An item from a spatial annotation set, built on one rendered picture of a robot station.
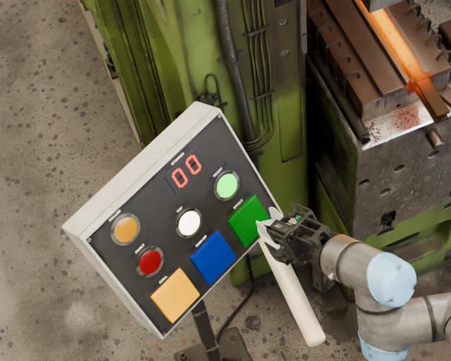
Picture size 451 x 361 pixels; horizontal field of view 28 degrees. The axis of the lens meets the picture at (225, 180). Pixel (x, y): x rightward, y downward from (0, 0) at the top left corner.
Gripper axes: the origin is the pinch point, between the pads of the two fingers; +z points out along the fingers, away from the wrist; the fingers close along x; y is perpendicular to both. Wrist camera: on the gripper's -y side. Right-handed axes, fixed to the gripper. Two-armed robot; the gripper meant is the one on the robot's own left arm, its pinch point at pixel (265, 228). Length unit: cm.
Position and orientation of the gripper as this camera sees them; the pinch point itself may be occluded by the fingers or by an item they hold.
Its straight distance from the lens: 166.3
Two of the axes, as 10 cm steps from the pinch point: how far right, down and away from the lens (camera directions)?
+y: -4.4, -7.0, -5.6
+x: -6.8, 6.7, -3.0
